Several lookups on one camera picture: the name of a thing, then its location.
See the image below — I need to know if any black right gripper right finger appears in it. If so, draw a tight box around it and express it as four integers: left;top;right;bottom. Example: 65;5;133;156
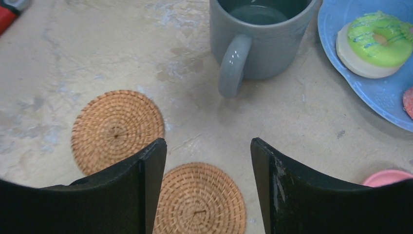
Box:
250;137;413;234

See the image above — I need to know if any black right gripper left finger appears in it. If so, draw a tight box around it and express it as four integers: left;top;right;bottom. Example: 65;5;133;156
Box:
0;138;167;234

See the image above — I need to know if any woven rattan coaster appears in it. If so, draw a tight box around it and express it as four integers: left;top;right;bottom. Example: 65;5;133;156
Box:
153;162;246;234
71;90;165;176

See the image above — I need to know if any pink rectangular tray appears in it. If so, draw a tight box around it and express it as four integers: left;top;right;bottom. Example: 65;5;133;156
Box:
362;169;413;187

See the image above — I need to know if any pink cupcake with cream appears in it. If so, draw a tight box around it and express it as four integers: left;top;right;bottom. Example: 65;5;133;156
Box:
402;87;413;119

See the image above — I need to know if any grey-green ceramic mug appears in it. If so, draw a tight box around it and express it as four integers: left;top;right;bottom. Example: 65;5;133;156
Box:
209;0;318;98

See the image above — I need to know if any green frosted donut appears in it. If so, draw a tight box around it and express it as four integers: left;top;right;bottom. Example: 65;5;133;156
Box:
336;11;413;78

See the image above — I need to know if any blue three-tier cake stand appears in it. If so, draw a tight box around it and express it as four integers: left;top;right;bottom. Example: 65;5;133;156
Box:
318;0;413;132

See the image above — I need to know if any red-handled adjustable wrench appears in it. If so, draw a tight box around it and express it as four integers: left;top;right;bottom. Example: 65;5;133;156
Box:
0;0;32;35

